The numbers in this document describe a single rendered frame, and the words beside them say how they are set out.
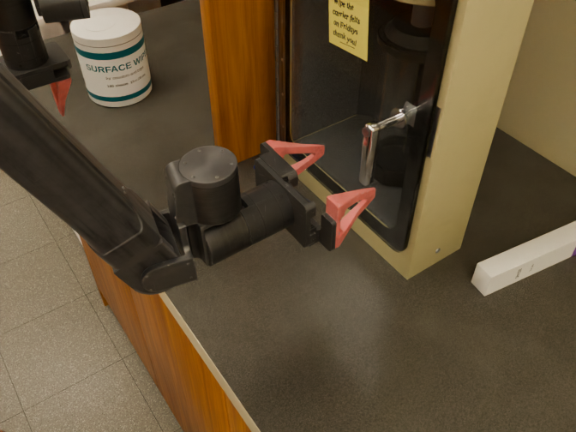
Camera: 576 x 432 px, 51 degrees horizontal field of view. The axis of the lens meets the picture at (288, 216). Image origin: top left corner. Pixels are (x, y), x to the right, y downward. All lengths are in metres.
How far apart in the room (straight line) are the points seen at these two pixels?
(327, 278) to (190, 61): 0.67
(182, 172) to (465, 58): 0.32
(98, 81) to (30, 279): 1.18
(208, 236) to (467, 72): 0.33
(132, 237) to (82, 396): 1.39
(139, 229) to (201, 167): 0.08
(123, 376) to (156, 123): 0.97
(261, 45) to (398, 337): 0.49
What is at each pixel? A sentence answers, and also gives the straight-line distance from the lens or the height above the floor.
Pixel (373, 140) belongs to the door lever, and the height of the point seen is 1.19.
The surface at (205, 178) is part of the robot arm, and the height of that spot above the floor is 1.25.
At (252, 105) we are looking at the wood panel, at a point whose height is 1.05.
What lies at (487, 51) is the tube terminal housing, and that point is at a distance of 0.70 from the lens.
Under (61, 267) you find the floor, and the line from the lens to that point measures 2.28.
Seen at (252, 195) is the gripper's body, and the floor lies 1.18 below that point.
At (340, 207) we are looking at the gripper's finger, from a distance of 0.63.
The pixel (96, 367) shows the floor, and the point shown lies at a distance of 1.98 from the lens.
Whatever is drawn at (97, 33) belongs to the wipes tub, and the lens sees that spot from 1.20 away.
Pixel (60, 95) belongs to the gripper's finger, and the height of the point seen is 1.13.
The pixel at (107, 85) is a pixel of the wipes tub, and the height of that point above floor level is 0.99.
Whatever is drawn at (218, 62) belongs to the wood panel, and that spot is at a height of 1.15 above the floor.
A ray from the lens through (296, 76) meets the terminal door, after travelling 0.90.
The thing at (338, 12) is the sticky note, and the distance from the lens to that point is 0.77.
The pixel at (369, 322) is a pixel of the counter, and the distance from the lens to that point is 0.84.
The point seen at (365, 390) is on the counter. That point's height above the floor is 0.94.
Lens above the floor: 1.61
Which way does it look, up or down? 44 degrees down
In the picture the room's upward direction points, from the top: straight up
